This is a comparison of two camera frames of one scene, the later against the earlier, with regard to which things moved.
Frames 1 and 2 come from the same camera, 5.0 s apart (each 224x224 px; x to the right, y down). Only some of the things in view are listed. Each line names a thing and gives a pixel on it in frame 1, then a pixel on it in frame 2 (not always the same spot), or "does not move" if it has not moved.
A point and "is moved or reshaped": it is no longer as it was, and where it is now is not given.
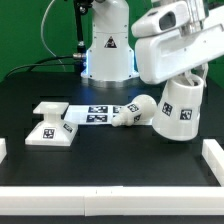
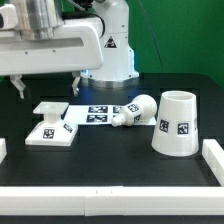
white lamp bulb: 140,111 does not move
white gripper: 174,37 -> 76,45
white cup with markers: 178,116 is moved or reshaped
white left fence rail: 3,150 does not move
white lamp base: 53,131 does not move
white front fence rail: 110,200 does not move
